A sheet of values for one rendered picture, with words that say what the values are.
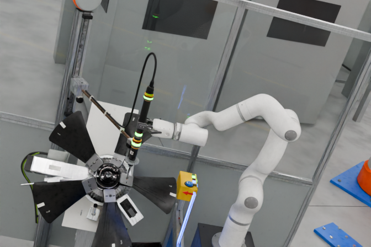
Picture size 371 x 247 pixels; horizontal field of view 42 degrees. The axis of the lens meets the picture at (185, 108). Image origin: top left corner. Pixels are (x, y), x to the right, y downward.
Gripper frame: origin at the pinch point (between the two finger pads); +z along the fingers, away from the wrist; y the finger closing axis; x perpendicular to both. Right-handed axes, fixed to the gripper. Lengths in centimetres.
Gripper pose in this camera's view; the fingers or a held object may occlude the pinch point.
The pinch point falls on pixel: (141, 123)
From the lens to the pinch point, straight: 229.4
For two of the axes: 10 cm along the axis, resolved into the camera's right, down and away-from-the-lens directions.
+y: -0.3, -4.3, 9.0
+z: -9.6, -2.3, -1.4
